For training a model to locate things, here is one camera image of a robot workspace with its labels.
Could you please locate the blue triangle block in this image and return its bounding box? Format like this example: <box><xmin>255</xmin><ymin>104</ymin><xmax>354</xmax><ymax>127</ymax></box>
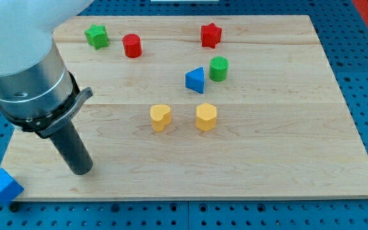
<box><xmin>185</xmin><ymin>67</ymin><xmax>204</xmax><ymax>94</ymax></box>

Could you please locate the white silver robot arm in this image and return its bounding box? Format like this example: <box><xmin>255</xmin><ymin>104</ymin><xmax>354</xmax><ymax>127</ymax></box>
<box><xmin>0</xmin><ymin>0</ymin><xmax>93</xmax><ymax>119</ymax></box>

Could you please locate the black cylindrical pointer tool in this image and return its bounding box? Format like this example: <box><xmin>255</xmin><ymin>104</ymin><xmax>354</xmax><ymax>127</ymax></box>
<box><xmin>50</xmin><ymin>121</ymin><xmax>93</xmax><ymax>175</ymax></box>

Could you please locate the black tool clamp lever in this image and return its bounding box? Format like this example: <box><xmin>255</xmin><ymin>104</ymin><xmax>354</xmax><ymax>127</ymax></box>
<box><xmin>0</xmin><ymin>72</ymin><xmax>93</xmax><ymax>139</ymax></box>

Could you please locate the red cylinder block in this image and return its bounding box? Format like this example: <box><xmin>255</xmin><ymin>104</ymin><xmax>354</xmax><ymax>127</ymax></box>
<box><xmin>122</xmin><ymin>34</ymin><xmax>142</xmax><ymax>58</ymax></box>

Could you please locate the yellow hexagon block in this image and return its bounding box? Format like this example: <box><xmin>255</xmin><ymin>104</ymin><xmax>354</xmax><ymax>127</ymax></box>
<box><xmin>195</xmin><ymin>103</ymin><xmax>217</xmax><ymax>132</ymax></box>

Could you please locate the green star block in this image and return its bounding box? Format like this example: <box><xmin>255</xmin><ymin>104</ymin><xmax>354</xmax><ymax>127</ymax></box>
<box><xmin>84</xmin><ymin>24</ymin><xmax>109</xmax><ymax>50</ymax></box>

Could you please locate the red star block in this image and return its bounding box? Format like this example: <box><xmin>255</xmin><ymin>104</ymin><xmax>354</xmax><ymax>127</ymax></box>
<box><xmin>201</xmin><ymin>23</ymin><xmax>222</xmax><ymax>49</ymax></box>

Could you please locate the blue cube block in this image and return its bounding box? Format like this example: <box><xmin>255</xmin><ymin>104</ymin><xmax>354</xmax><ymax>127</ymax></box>
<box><xmin>0</xmin><ymin>168</ymin><xmax>24</xmax><ymax>204</ymax></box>

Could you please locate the yellow heart block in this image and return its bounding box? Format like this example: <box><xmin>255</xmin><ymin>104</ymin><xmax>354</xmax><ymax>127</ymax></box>
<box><xmin>149</xmin><ymin>104</ymin><xmax>172</xmax><ymax>132</ymax></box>

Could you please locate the light wooden board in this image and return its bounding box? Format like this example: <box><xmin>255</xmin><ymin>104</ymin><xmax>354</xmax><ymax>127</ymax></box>
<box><xmin>1</xmin><ymin>15</ymin><xmax>368</xmax><ymax>201</ymax></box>

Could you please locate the green cylinder block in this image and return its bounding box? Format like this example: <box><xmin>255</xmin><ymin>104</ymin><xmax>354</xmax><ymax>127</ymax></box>
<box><xmin>209</xmin><ymin>56</ymin><xmax>229</xmax><ymax>82</ymax></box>

